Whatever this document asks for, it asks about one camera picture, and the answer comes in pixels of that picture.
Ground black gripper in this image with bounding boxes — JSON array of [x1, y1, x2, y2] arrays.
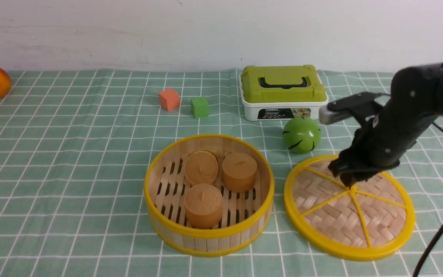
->
[[328, 112, 438, 188]]

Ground yellow woven bamboo steamer lid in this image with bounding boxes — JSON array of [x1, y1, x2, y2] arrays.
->
[[283, 155, 416, 262]]

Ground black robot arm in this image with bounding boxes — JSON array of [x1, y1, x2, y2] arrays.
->
[[319, 63, 443, 187]]

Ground yellow bamboo steamer basket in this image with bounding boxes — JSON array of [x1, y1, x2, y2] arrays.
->
[[144, 134, 275, 257]]

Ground green striped toy ball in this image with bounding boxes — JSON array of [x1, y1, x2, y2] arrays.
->
[[282, 117, 321, 154]]

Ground brown round cake right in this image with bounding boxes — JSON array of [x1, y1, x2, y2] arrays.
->
[[221, 153, 257, 193]]

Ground brown round cake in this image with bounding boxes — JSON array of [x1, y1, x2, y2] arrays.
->
[[221, 153, 257, 193], [184, 150, 219, 187], [184, 184, 223, 229]]

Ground green lidded white storage box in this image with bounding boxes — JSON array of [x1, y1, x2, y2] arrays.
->
[[239, 65, 329, 122]]

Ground brown round cake left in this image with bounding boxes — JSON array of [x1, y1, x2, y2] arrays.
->
[[184, 150, 219, 187]]

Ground brown round cake front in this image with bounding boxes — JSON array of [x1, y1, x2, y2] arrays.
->
[[184, 184, 223, 229]]

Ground green foam cube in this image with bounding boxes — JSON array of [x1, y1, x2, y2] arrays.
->
[[190, 96, 210, 118]]

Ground orange foam cube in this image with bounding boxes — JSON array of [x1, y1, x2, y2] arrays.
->
[[158, 89, 180, 112]]

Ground green checkered tablecloth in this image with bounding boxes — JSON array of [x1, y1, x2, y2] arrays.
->
[[0, 69, 443, 277]]

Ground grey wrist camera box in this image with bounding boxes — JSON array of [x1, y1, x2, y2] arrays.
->
[[318, 91, 387, 126]]

